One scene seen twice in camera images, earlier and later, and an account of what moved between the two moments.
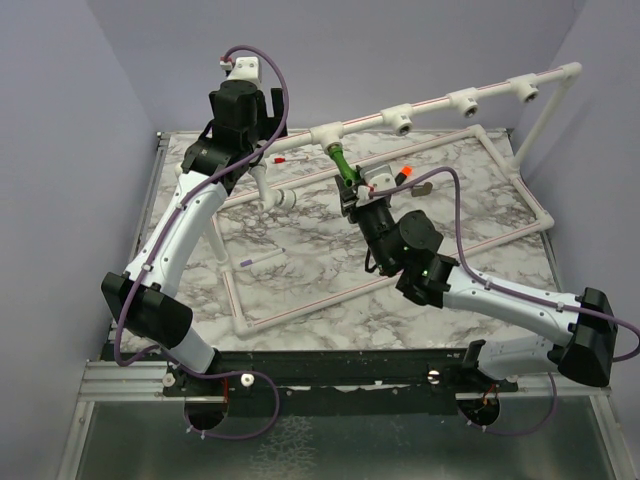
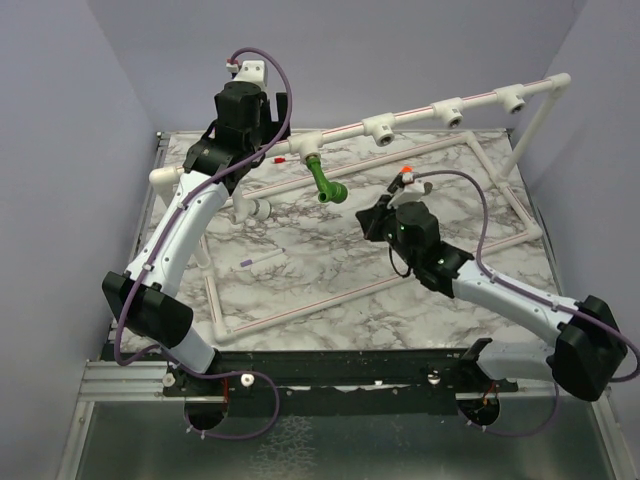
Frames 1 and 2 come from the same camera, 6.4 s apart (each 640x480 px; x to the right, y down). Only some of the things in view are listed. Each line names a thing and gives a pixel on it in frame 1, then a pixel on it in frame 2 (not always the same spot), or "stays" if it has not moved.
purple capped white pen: [265, 256] stays
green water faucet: [350, 174] to [328, 190]
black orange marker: [402, 176] stays
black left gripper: [270, 123] stays
